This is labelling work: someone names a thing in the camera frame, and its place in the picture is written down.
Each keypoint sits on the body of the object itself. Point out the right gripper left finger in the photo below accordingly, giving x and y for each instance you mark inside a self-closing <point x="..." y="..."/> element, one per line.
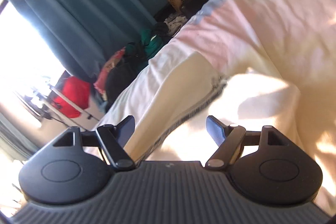
<point x="76" y="165"/>

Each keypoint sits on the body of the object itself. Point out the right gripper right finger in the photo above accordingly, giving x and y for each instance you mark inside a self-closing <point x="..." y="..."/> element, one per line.
<point x="264" y="166"/>

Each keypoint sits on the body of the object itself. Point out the cream sweatpants with black stripe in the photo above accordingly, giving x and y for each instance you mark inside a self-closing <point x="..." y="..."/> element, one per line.
<point x="171" y="98"/>

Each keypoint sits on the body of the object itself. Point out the pile of colourful clothes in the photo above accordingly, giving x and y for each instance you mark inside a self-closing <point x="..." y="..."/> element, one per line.
<point x="124" y="65"/>

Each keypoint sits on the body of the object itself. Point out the red bag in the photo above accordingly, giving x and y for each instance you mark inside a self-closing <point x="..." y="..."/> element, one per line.
<point x="72" y="94"/>

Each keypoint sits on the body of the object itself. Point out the pastel pink bed duvet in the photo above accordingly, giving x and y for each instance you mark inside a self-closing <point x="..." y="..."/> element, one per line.
<point x="290" y="39"/>

